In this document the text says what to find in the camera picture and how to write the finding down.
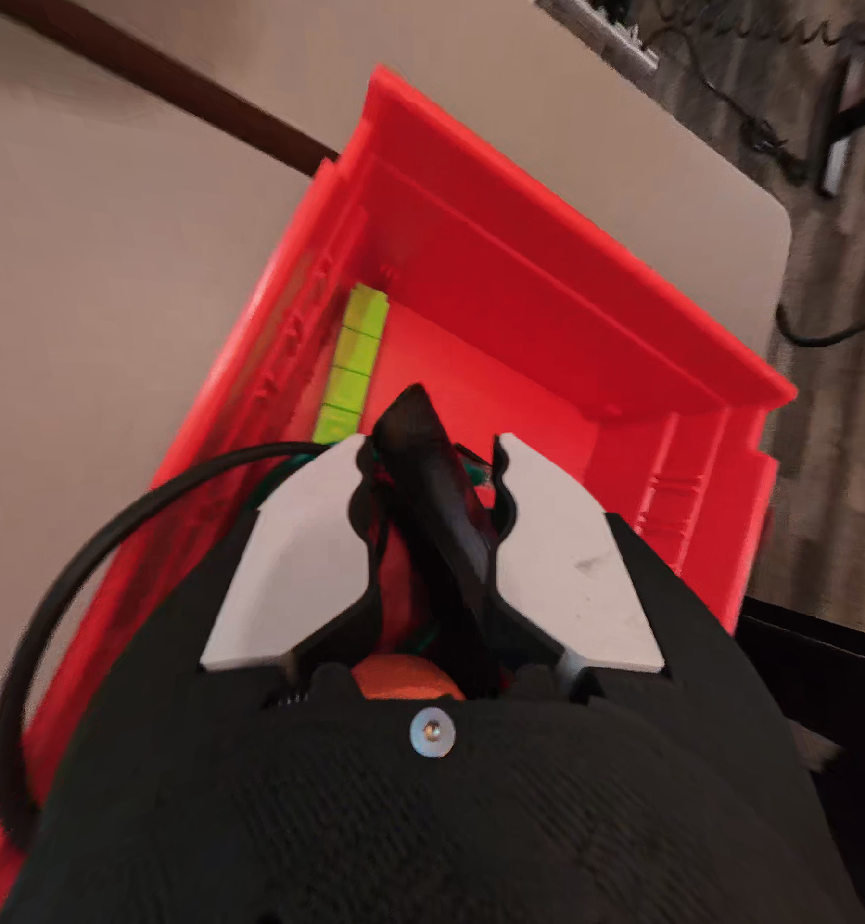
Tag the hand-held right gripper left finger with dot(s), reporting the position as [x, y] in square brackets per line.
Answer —
[288, 578]

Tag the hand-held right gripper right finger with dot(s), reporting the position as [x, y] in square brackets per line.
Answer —
[577, 578]

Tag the orange tape roll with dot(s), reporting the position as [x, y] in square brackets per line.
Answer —
[404, 676]

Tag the black remote control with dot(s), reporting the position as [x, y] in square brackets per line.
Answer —
[433, 491]

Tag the red plastic bin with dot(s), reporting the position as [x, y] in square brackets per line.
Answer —
[548, 318]

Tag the lime green ruler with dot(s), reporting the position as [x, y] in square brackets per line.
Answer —
[353, 361]

